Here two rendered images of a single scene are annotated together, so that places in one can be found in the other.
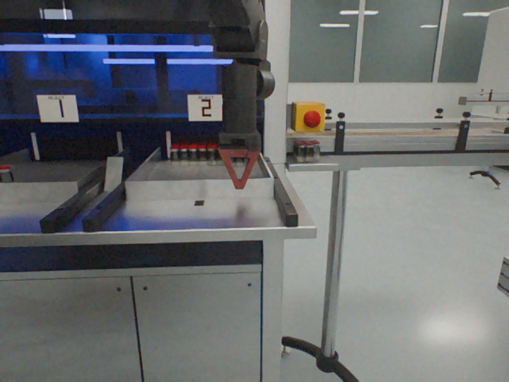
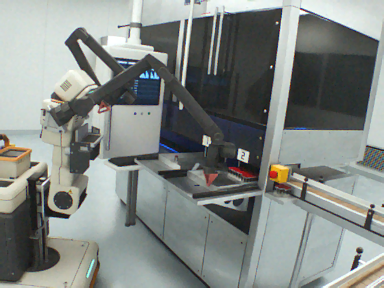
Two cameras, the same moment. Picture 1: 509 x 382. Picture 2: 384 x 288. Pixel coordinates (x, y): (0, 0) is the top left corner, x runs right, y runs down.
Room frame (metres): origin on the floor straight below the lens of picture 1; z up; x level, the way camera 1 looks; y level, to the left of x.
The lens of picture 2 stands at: (-0.24, -1.21, 1.42)
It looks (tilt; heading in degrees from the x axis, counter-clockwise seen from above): 13 degrees down; 59
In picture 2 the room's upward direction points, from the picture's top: 7 degrees clockwise
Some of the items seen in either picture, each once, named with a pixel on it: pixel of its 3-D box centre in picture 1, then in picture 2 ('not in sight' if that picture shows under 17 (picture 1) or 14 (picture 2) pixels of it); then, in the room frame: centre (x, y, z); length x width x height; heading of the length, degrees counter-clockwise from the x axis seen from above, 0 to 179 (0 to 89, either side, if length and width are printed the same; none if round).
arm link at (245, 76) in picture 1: (240, 82); (214, 150); (0.61, 0.02, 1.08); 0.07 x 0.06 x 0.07; 157
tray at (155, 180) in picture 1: (205, 167); (227, 178); (0.77, 0.11, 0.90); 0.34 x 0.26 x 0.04; 5
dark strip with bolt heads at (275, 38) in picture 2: not in sight; (268, 88); (0.88, 0.01, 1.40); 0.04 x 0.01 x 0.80; 94
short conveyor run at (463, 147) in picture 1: (391, 136); (341, 204); (1.07, -0.41, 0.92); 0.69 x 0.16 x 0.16; 94
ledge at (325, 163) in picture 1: (307, 161); (282, 197); (0.95, -0.15, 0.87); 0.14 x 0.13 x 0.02; 4
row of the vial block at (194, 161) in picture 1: (207, 156); (239, 175); (0.86, 0.12, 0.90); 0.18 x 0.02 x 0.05; 95
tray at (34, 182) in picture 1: (48, 169); (193, 160); (0.75, 0.45, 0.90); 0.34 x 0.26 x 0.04; 4
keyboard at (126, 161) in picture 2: not in sight; (138, 159); (0.53, 0.79, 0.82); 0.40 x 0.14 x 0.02; 14
